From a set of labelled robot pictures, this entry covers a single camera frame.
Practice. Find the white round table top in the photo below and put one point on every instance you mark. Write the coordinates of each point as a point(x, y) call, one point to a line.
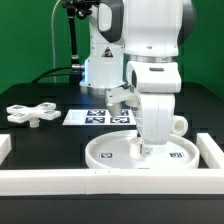
point(125, 150)

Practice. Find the white fence block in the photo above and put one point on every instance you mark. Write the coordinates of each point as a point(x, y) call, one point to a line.
point(210, 151)
point(5, 146)

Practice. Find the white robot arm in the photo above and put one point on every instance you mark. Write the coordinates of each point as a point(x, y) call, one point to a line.
point(134, 43)

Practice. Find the black camera stand pole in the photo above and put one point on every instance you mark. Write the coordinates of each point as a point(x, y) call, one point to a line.
point(77, 9)

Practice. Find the white cross-shaped table base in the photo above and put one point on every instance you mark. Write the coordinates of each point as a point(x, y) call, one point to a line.
point(20, 114)

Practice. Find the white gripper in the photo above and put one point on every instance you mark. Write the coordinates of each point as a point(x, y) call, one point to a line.
point(154, 85)

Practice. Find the white marker sheet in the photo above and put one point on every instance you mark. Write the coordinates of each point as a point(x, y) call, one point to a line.
point(85, 117)

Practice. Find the white front fence bar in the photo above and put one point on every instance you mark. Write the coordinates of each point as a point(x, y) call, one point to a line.
point(105, 181)

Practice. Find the white left fence block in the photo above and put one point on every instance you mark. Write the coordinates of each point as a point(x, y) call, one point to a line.
point(5, 146)

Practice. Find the white right fence block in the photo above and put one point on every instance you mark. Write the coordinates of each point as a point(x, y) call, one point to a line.
point(210, 151)

